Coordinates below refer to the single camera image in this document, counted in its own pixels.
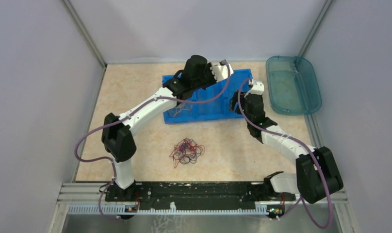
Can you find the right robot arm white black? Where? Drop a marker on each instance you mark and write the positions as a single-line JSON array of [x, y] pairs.
[[316, 169]]

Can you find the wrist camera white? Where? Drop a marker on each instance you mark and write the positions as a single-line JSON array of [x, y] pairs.
[[221, 70], [256, 87]]

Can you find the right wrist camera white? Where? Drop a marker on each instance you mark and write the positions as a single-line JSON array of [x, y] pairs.
[[256, 87]]

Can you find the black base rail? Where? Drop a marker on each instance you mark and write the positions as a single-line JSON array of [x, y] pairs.
[[189, 196]]

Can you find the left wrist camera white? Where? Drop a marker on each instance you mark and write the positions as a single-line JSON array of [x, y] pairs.
[[221, 70]]

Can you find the white slotted cable duct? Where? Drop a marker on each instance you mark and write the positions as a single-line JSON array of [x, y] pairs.
[[121, 208]]

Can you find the aluminium frame post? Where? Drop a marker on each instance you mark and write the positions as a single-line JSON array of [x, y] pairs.
[[315, 27], [82, 29]]

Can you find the aluminium frame post right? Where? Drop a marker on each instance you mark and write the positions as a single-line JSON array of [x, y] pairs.
[[315, 27]]

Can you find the aluminium rail right side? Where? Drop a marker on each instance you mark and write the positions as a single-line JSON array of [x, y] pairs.
[[325, 158]]

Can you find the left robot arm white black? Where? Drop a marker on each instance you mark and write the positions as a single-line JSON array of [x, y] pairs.
[[119, 131]]

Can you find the teal translucent plastic tray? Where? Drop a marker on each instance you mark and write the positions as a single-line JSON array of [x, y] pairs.
[[292, 86]]

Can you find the aluminium frame post left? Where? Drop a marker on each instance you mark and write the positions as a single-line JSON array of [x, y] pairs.
[[82, 29]]

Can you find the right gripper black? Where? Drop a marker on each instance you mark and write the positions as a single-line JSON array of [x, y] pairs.
[[233, 102]]

